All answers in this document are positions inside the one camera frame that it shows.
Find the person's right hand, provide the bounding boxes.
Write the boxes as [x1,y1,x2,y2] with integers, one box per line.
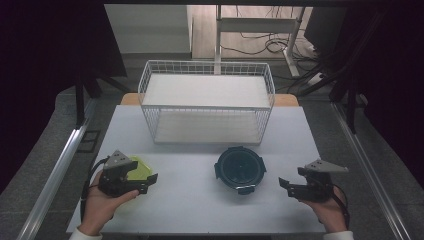
[299,185,349,234]

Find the person's left hand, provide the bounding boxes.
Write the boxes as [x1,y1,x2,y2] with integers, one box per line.
[77,169,141,237]

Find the white metal desk frame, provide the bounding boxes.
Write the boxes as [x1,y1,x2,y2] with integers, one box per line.
[214,4,307,79]

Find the metal rail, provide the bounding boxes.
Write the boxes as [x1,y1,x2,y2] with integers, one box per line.
[330,100,414,240]
[15,99,98,240]

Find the green rectangular food container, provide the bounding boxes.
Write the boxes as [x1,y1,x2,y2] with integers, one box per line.
[127,155,155,182]

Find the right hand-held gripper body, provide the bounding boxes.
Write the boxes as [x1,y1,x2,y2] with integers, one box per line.
[297,158,350,203]

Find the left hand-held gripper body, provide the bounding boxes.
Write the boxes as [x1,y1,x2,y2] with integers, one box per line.
[97,149,148,199]

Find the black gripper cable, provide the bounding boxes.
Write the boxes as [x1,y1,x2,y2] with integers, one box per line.
[330,182,352,232]
[79,155,111,223]

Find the round dark-lidded food container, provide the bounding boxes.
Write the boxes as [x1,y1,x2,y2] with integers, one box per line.
[213,145,268,196]

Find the dark curtain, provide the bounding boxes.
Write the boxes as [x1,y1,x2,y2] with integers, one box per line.
[328,0,424,192]
[0,0,128,195]

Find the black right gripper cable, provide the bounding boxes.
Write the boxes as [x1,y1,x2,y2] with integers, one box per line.
[330,182,352,232]

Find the white wire shelf rack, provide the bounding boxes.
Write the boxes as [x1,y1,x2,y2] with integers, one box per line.
[137,59,277,146]

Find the black floor bracket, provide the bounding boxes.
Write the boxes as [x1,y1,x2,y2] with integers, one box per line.
[76,129,102,154]

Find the black floor cables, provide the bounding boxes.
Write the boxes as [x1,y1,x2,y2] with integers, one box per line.
[219,5,334,98]

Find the black stand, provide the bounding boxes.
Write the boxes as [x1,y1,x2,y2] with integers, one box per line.
[73,75,132,130]
[328,75,368,135]

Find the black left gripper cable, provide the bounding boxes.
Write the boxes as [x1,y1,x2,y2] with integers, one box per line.
[79,155,111,223]

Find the wooden table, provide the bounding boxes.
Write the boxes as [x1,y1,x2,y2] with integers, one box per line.
[119,92,300,108]

